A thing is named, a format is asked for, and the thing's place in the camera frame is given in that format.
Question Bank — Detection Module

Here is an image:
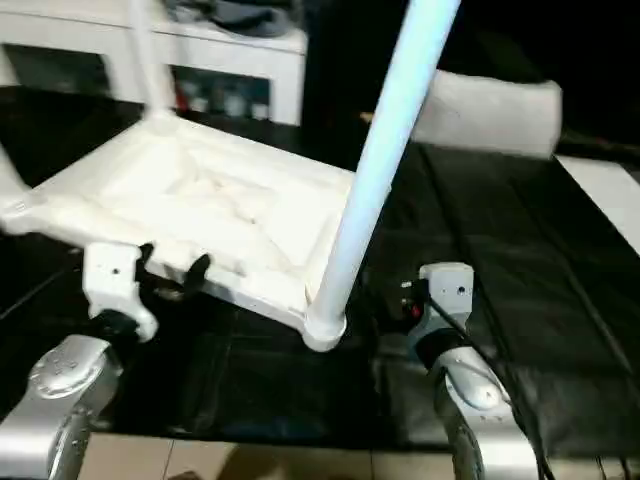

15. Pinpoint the white plastic table top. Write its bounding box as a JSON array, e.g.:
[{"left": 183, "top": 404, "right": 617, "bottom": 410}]
[{"left": 0, "top": 112, "right": 359, "bottom": 346}]

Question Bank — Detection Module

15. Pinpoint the white cabinet with glass doors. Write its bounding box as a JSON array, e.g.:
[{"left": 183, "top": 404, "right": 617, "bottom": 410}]
[{"left": 0, "top": 0, "right": 307, "bottom": 126}]

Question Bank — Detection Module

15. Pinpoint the flat white board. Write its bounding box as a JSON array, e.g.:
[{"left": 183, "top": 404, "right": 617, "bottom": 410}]
[{"left": 555, "top": 155, "right": 640, "bottom": 251}]

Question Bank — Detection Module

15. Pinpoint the dark round pot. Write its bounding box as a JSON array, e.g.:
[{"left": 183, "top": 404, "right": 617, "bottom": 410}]
[{"left": 200, "top": 0, "right": 301, "bottom": 37}]

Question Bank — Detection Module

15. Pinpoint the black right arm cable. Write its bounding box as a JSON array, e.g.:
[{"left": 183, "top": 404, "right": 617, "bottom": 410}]
[{"left": 420, "top": 298, "right": 553, "bottom": 480}]

